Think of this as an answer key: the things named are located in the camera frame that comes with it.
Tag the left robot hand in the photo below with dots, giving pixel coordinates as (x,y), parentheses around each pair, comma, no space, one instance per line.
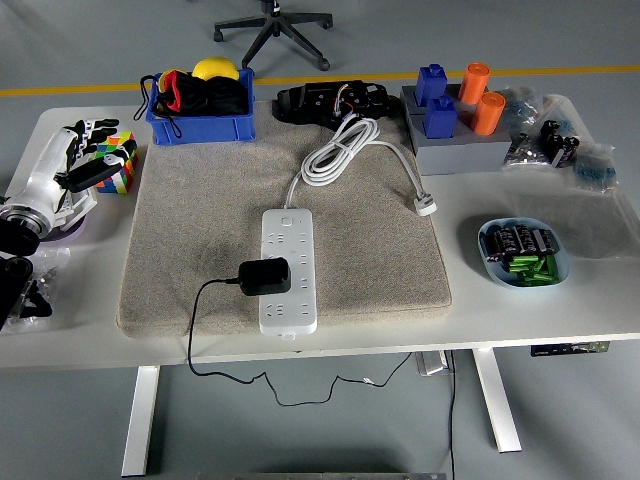
(45,170)

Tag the purple dish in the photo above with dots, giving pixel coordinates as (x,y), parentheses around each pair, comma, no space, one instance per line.
(70,234)

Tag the multicoloured puzzle cube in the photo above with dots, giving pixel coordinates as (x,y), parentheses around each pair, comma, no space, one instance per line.
(126,176)

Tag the clear bag of small hardware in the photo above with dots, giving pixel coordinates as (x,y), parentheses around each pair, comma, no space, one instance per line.
(57,280)

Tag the blue plastic bin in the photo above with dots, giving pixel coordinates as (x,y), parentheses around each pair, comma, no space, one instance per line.
(200,130)

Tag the grey-brown mat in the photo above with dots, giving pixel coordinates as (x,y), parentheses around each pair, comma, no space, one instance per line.
(200,225)

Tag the yellow ball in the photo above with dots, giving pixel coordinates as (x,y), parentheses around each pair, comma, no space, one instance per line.
(215,69)

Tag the white table leg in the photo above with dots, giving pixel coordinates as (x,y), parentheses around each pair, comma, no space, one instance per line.
(141,420)
(497,400)

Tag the black office chair base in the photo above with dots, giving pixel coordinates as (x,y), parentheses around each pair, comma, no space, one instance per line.
(275,25)

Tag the black electronic device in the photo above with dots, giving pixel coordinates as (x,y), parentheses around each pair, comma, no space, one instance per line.
(320,100)

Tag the blue peg block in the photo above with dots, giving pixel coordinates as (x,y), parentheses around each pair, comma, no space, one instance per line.
(440,120)
(431,85)

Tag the grey block base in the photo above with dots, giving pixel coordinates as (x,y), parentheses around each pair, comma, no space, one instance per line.
(460,155)

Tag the metal plate under table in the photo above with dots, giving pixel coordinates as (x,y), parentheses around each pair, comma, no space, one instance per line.
(431,364)

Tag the orange cylinder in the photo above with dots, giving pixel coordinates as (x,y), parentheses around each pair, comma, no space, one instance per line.
(474,82)
(489,114)

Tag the pile of black capacitors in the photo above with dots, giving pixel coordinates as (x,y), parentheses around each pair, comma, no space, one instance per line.
(515,240)

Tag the clear bag of metal screws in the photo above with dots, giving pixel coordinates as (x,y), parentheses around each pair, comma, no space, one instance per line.
(522,152)

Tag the clear bag of blue resistors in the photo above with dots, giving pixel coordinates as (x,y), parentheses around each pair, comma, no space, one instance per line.
(522,107)

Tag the pile of green batteries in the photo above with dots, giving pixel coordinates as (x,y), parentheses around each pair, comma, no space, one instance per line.
(532,270)

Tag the clear bag of black capacitors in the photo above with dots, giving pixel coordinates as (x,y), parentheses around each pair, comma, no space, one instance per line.
(560,142)

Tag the light blue dish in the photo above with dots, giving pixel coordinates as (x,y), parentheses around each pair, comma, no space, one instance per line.
(562,260)

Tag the clear bag of blue parts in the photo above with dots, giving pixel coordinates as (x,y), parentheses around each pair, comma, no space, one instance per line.
(595,170)

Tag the black table control box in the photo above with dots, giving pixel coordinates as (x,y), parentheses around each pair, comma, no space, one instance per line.
(570,349)

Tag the large clear plastic bag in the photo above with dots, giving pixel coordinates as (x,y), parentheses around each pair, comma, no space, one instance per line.
(615,220)

